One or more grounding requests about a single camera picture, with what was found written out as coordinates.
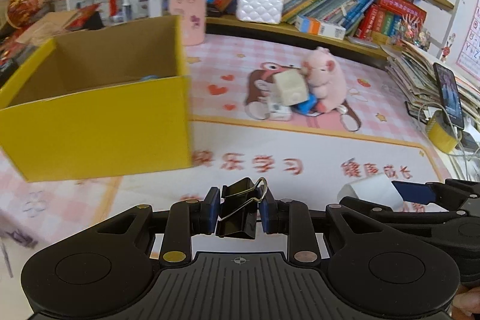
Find yellow cardboard box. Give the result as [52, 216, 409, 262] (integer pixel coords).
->
[0, 15, 195, 183]

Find yellow tape roll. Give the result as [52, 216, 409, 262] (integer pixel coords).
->
[427, 110, 460, 154]

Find bunny wall sticker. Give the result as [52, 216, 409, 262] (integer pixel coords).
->
[440, 33, 456, 64]

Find pink cylindrical container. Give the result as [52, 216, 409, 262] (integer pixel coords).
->
[167, 0, 208, 46]

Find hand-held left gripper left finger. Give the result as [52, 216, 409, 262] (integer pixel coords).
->
[95, 187, 220, 267]

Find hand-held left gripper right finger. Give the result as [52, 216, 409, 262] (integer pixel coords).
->
[260, 198, 383, 264]

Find brown cardboard sheet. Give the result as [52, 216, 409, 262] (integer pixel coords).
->
[17, 9, 98, 47]

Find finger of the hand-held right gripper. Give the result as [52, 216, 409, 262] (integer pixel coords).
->
[392, 178, 480, 210]
[339, 196, 469, 227]

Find red paper packets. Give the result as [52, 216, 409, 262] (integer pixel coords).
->
[64, 4, 100, 29]

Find pink alphabet poster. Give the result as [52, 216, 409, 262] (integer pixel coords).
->
[455, 0, 480, 75]

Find pink plush pig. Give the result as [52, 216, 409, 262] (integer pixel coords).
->
[301, 46, 348, 114]

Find red boxed book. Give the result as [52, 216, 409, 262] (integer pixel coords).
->
[379, 0, 427, 24]

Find beige cube toy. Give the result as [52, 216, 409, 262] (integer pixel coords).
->
[272, 68, 309, 107]

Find small blue toy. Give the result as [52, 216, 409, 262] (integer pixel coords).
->
[294, 94, 319, 115]

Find person's right hand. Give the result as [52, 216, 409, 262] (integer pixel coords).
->
[452, 286, 480, 320]

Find pink printed desk mat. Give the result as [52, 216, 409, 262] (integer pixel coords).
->
[0, 32, 480, 320]

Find white charger adapter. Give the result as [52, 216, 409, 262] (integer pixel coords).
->
[337, 173, 406, 212]

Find white small box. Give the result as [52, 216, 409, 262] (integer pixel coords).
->
[267, 100, 292, 121]

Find stack of papers and books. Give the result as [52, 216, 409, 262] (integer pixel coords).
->
[380, 39, 480, 118]

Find grey flat case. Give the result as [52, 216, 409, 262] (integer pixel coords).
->
[347, 36, 381, 50]

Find orange white carton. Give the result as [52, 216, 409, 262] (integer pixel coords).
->
[295, 15, 346, 40]

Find black binder clip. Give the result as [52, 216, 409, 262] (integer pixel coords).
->
[217, 178, 269, 240]

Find sequin crown decoration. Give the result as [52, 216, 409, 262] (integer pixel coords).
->
[399, 14, 432, 51]

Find black smartphone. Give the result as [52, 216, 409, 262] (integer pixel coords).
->
[433, 62, 466, 129]

